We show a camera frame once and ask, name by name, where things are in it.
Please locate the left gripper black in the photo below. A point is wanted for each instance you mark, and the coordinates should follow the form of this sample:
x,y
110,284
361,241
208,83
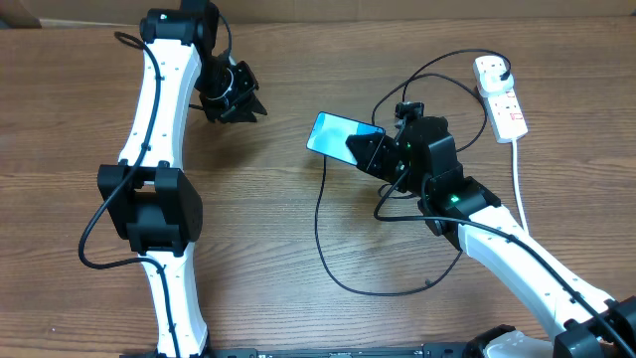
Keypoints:
x,y
247,84

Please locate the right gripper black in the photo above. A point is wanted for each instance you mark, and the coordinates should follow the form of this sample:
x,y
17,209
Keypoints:
x,y
372,163

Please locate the blue Galaxy smartphone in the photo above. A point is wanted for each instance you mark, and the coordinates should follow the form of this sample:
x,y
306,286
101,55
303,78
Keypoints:
x,y
330,132

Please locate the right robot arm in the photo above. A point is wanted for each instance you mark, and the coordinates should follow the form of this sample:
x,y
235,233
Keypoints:
x,y
576,316

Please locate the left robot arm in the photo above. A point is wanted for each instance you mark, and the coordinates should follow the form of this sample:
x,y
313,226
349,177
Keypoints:
x,y
151,202

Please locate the white charger plug adapter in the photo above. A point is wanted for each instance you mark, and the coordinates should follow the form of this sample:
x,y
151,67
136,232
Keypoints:
x,y
491,84

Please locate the white power strip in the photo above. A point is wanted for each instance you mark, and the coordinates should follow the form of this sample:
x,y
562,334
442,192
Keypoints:
x,y
504,111

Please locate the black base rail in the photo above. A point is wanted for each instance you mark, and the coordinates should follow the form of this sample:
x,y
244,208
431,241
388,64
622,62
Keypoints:
x,y
501,341

